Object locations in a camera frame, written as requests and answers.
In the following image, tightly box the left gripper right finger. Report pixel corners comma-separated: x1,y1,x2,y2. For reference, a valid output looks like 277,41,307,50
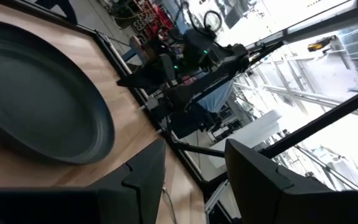
224,139,335,224

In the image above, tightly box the light blue fabric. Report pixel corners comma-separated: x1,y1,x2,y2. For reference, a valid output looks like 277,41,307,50
197,81,234,113

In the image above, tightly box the shelf with red bins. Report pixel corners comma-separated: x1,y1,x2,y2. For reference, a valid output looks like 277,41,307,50
132,0,175,37

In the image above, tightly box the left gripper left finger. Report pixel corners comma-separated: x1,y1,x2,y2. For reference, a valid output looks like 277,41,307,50
88,139,167,224

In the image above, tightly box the yellow overhead device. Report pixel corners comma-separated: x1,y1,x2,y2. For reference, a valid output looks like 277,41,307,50
307,35,337,53

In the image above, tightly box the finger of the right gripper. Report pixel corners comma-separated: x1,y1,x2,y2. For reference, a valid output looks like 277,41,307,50
116,60,175,91

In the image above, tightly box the silver aluminium bracket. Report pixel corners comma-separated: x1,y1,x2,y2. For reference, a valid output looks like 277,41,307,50
204,179,229,215

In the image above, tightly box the black round plate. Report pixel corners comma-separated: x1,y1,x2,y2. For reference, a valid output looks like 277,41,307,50
0,20,116,165

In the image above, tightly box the white table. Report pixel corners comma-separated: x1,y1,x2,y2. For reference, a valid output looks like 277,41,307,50
208,109,283,170

